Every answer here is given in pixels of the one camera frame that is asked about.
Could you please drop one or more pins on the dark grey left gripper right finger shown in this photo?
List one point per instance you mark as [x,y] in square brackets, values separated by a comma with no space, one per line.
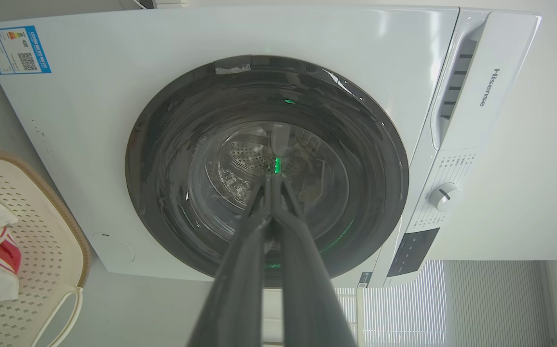
[307,289]

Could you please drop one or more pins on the white window blinds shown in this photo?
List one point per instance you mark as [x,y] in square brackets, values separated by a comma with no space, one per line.
[427,308]

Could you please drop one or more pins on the blue energy label sticker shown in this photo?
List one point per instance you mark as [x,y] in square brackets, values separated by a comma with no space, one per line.
[14,50]

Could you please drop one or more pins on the white round control dial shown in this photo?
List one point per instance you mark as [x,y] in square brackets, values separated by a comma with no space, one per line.
[445,196]

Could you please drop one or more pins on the round dark washing machine door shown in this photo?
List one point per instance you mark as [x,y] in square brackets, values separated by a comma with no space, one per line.
[201,144]

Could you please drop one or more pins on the white Hisense washing machine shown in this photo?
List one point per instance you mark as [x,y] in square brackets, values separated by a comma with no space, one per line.
[90,120]

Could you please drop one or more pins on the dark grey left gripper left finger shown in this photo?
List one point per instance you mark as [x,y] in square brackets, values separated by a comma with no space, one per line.
[239,289]

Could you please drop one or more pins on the cream perforated laundry basket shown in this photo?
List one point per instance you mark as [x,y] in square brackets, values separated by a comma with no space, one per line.
[47,231]

